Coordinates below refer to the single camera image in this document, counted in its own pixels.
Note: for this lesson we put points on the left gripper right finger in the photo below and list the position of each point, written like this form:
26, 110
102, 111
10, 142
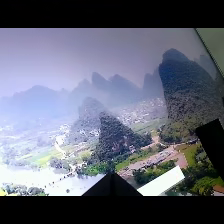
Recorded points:
120, 188

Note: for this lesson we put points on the black garment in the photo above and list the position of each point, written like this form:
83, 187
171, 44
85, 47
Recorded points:
213, 146

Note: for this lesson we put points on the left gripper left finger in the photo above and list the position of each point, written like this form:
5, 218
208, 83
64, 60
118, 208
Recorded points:
102, 188

